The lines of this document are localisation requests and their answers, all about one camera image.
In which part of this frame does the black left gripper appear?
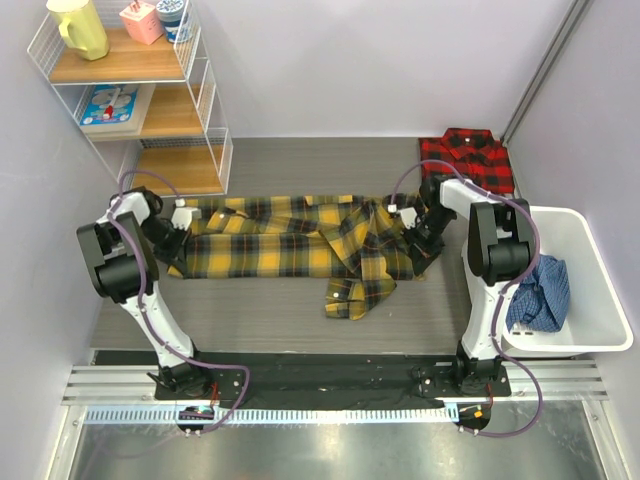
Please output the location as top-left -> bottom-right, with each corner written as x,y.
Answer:
140,216 -> 191,275

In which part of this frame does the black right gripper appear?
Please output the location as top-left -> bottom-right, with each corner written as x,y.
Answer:
402,206 -> 457,276

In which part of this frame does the yellow plaid long sleeve shirt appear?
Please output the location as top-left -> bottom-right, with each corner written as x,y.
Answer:
168,195 -> 419,320

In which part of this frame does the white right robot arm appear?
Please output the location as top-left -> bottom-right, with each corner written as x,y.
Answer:
403,175 -> 539,395

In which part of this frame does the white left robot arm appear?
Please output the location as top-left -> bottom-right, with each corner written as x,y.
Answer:
76,187 -> 213,399

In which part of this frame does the red plaid folded shirt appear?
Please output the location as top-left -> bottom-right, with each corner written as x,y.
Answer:
418,128 -> 515,195

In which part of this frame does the blue checked shirt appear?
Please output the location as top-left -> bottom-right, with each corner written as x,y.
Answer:
506,255 -> 571,333

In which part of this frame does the blue white book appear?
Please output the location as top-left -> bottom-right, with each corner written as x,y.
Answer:
79,83 -> 155,139

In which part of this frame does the white plastic bin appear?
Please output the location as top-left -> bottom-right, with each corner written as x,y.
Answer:
502,206 -> 633,358

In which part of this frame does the pink box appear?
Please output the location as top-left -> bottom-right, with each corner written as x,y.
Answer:
119,0 -> 163,45

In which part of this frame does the yellow pitcher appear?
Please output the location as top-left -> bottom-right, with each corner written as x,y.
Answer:
46,0 -> 110,61

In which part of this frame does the blue white patterned cup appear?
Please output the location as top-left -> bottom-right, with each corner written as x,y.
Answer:
156,0 -> 192,44

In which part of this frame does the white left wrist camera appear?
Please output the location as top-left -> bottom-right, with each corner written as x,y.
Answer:
171,198 -> 201,231

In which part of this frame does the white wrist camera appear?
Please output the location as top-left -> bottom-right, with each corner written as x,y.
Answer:
171,198 -> 201,231
387,204 -> 419,230

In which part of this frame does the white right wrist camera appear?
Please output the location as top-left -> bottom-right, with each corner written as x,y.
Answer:
387,204 -> 419,230

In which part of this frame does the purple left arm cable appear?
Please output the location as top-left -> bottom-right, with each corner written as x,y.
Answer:
107,169 -> 251,435

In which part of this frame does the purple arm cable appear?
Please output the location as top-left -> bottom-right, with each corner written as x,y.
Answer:
107,169 -> 251,435
389,159 -> 545,440

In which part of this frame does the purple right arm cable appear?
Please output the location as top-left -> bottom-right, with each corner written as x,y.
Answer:
389,159 -> 545,440

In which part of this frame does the white wire wooden shelf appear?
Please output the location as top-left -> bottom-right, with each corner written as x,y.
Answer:
28,1 -> 233,196

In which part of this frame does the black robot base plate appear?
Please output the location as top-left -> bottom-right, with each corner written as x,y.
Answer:
153,352 -> 514,409

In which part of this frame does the aluminium rail frame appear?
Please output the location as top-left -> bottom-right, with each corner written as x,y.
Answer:
48,350 -> 630,479

